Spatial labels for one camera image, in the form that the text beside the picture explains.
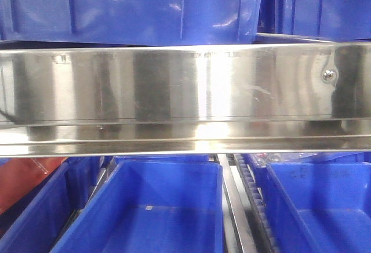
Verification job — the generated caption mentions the blue crate upper right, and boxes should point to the blue crate upper right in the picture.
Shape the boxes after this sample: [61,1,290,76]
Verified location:
[258,0,370,41]

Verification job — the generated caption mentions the red bag in bin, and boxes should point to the red bag in bin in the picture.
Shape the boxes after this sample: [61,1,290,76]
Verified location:
[1,157,67,215]

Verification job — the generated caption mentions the large blue crate upper middle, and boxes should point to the large blue crate upper middle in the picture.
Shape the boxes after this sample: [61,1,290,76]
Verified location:
[1,0,261,46]

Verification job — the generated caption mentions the blue bin lower right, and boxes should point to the blue bin lower right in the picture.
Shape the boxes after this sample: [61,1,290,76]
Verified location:
[265,163,370,252]

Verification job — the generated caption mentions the blue bin lower left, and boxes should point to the blue bin lower left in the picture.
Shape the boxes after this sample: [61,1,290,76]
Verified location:
[1,156,101,252]

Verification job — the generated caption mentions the stainless steel shelf front rail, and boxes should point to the stainless steel shelf front rail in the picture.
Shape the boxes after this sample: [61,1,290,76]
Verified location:
[1,41,370,157]

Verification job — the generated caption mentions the steel divider rail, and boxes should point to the steel divider rail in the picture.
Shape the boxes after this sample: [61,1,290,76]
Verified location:
[217,154,257,252]

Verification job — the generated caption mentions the blue bin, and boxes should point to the blue bin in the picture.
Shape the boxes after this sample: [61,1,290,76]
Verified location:
[265,163,370,252]
[53,160,223,252]
[1,156,101,252]

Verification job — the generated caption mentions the chrome screw on rail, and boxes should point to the chrome screw on rail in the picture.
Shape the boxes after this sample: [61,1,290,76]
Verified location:
[321,69,337,83]

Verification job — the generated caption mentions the blue bin lower middle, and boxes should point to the blue bin lower middle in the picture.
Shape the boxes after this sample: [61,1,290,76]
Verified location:
[53,160,223,252]

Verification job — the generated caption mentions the black roller track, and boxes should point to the black roller track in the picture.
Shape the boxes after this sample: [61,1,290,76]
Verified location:
[233,153,279,252]

